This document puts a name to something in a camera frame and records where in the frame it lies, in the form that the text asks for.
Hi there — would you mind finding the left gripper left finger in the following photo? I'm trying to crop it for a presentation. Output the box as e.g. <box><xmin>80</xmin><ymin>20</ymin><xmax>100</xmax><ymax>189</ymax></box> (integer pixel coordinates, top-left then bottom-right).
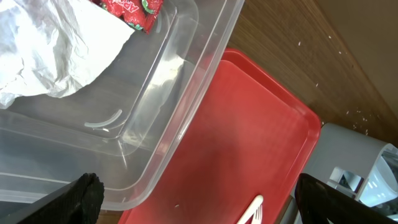
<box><xmin>1</xmin><ymin>173</ymin><xmax>104</xmax><ymax>224</ymax></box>

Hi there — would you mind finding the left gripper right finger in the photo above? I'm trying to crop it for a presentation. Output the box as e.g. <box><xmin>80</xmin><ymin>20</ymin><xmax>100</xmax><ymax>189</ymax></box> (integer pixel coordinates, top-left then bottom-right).
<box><xmin>295</xmin><ymin>173</ymin><xmax>396</xmax><ymax>224</ymax></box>

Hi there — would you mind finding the white napkin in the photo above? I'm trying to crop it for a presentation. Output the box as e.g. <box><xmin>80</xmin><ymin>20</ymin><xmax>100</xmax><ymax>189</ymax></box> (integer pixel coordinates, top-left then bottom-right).
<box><xmin>1</xmin><ymin>0</ymin><xmax>134</xmax><ymax>109</ymax></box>

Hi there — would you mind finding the red snack wrapper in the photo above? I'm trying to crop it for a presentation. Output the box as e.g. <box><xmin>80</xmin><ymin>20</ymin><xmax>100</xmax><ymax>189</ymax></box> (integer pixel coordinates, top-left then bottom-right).
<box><xmin>90</xmin><ymin>0</ymin><xmax>164</xmax><ymax>34</ymax></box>

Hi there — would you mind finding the grey dishwasher rack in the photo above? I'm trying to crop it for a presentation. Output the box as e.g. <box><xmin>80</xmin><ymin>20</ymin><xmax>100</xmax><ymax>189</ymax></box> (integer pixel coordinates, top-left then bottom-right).
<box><xmin>278</xmin><ymin>123</ymin><xmax>397</xmax><ymax>223</ymax></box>

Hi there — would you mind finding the white plastic spoon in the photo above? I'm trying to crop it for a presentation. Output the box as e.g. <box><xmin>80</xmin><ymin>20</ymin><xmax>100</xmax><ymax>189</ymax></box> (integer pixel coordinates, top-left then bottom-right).
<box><xmin>237</xmin><ymin>195</ymin><xmax>264</xmax><ymax>224</ymax></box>

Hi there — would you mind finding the white plastic fork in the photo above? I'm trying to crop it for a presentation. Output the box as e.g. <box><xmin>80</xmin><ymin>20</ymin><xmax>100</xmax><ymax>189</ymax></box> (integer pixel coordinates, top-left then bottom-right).
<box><xmin>251</xmin><ymin>205</ymin><xmax>262</xmax><ymax>224</ymax></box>

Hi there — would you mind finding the clear plastic bin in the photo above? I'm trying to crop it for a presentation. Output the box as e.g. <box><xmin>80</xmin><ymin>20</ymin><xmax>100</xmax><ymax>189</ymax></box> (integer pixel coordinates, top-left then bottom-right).
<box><xmin>1</xmin><ymin>1</ymin><xmax>243</xmax><ymax>211</ymax></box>

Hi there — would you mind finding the red serving tray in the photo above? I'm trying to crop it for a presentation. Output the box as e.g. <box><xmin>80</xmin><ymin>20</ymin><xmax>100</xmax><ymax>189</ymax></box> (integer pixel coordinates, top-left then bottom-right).
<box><xmin>120</xmin><ymin>49</ymin><xmax>321</xmax><ymax>223</ymax></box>

